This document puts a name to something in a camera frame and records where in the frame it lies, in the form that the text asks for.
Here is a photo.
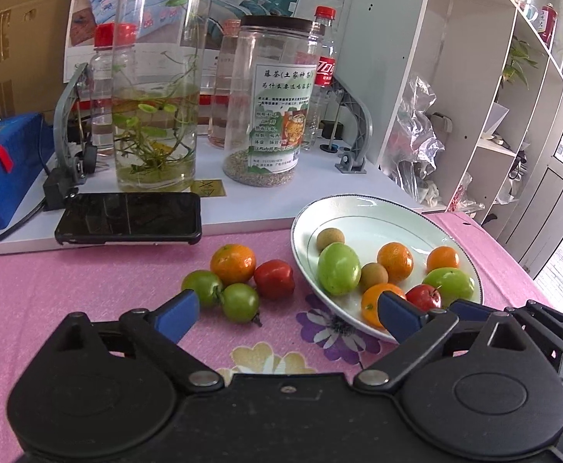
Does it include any grey bracket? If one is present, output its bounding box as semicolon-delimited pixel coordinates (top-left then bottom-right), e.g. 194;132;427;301
53;63;97;185
330;76;374;174

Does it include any orange mandarin back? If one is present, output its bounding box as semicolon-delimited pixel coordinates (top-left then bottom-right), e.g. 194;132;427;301
210;243;257;286

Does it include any black power adapter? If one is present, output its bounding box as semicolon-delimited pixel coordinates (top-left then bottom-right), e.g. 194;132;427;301
43;167;78;211

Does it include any orange mandarin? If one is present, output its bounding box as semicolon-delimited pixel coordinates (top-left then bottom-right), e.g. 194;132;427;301
210;243;257;286
360;282;408;331
377;242;414;283

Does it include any grey bracket left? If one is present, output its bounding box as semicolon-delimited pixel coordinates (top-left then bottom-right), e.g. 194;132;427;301
53;63;97;185

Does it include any clear plastic seed jar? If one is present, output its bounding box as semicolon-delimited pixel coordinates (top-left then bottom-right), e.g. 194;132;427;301
223;16;321;187

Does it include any red apple front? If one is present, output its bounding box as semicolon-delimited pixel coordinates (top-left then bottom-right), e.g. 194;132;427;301
406;284;441;311

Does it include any small green fruit left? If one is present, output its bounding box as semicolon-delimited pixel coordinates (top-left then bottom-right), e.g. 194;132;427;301
181;270;224;308

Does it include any orange mandarin front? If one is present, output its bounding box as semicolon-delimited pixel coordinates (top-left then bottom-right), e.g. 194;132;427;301
360;282;408;331

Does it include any brown longan on plate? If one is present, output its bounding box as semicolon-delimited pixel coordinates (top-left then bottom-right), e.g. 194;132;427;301
316;228;345;252

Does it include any red tomato back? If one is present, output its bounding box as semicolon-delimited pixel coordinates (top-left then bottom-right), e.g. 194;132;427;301
253;259;295;300

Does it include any glass vase with plant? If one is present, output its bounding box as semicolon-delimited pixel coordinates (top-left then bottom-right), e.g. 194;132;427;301
112;0;211;191

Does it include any green fruit on plate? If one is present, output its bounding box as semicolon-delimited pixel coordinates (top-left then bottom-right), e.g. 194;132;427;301
423;268;476;307

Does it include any grey bracket right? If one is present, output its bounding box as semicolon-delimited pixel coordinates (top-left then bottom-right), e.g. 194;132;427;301
330;76;374;174

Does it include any small green fruit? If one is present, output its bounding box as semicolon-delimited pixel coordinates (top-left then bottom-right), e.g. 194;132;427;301
221;283;259;324
181;270;224;308

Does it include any large green fruit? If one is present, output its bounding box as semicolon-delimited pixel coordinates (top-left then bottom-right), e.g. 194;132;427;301
317;243;361;297

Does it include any cardboard box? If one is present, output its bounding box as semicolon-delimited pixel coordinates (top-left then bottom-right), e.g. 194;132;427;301
0;0;71;118

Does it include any white ceramic plate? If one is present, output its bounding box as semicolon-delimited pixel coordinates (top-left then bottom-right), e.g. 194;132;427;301
291;194;484;343

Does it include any orange mandarin on plate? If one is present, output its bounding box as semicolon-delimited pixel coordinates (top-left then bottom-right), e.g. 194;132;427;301
377;242;414;283

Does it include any cola bottle red label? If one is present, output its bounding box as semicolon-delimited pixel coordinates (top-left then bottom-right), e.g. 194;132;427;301
302;5;337;150

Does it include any small green fruit right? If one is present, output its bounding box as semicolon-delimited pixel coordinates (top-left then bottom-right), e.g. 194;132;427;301
221;283;259;324

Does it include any red spray can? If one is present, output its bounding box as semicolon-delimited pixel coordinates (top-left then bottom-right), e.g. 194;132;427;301
538;3;558;48

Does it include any clear bottle red cap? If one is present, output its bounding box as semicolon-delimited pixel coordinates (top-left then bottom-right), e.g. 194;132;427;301
90;23;137;158

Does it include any small orange on plate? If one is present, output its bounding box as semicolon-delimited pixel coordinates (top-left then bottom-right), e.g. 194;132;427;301
426;246;460;273

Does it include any clear plastic bag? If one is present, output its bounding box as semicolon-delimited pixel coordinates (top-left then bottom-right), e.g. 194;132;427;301
383;73;445;208

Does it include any small brown longan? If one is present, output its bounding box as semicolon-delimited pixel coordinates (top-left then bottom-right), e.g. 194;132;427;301
359;262;389;294

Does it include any black smartphone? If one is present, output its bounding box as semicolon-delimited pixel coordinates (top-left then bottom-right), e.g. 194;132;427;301
54;193;202;245

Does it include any white shelf unit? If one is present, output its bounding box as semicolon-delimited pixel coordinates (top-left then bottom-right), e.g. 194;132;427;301
336;0;563;209

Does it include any blue tool box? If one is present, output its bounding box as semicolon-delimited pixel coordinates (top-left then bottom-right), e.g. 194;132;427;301
0;113;54;230

